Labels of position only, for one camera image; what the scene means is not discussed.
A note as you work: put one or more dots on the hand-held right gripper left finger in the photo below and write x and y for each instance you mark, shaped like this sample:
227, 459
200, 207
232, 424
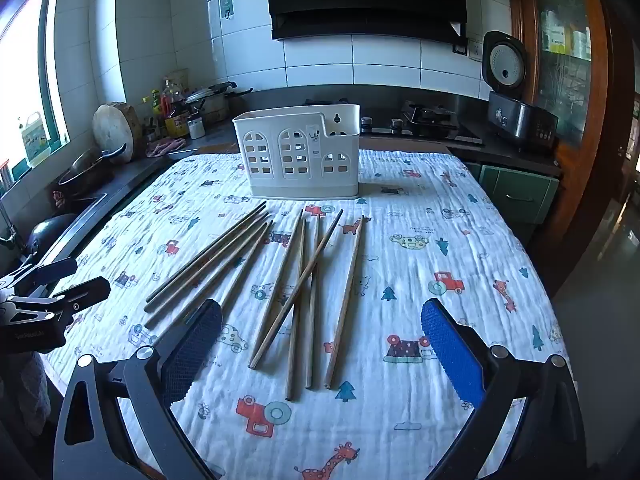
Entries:
192, 350

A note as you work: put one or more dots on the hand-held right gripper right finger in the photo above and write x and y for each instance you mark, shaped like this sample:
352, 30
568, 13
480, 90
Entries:
450, 355

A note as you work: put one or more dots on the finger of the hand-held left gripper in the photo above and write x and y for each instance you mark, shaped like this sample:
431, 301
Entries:
85, 292
55, 268

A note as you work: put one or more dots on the white plastic utensil holder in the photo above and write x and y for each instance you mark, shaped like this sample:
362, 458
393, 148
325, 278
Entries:
300, 187

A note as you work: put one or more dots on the person's left forearm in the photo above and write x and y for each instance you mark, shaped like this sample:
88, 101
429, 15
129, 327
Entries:
27, 385

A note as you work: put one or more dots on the black wok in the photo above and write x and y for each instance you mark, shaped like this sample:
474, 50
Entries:
47, 232

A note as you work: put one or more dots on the steel sink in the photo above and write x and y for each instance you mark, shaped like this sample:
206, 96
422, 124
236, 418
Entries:
85, 202

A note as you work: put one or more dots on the red patterned cloth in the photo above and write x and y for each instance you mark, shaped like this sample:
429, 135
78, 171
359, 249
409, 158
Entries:
58, 196

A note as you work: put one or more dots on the white printed cloth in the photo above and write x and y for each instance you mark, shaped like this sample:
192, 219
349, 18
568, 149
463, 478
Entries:
400, 270

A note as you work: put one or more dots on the clear detergent bottle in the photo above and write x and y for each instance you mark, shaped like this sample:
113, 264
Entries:
35, 140

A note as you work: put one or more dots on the round wooden cutting board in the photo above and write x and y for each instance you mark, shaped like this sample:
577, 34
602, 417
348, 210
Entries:
112, 132

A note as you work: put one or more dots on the pink rag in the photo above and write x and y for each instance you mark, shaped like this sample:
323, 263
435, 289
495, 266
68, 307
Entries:
165, 147

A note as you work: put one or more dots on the small dark jar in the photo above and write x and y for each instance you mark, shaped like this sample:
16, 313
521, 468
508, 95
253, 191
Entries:
149, 134

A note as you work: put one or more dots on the metal tray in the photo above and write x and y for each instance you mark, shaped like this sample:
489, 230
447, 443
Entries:
182, 153

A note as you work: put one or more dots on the green base cabinet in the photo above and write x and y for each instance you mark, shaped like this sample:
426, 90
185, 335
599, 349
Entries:
520, 195

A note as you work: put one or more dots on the small clear bottle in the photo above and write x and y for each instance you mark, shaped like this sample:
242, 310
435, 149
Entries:
146, 110

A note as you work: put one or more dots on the dark sauce bottle yellow label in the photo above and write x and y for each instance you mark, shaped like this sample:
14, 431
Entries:
175, 120

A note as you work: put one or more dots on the white jar black lid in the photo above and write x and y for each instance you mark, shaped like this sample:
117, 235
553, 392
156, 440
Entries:
196, 129

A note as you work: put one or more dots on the window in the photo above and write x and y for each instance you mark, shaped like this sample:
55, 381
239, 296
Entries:
20, 60

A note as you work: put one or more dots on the beige paper packet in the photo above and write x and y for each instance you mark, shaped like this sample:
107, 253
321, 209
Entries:
178, 77

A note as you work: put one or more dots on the steel pot with lid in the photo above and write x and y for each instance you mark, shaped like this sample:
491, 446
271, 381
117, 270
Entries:
215, 102

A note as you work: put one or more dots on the black gas stove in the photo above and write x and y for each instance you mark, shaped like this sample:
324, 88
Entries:
430, 120

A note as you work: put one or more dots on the black rice cooker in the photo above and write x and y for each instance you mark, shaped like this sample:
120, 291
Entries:
520, 117

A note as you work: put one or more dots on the green and white boxes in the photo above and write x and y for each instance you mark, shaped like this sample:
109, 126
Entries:
555, 35

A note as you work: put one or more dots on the wooden glass door cabinet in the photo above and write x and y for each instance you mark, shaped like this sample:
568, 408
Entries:
525, 20

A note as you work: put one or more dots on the black range hood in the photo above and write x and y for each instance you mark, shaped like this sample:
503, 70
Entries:
365, 0

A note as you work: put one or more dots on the white wall outlet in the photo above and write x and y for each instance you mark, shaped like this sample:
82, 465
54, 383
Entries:
475, 50

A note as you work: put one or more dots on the black wall switch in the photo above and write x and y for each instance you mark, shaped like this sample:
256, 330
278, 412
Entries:
460, 48

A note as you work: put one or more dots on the green wall hook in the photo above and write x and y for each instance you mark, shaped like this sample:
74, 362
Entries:
227, 5

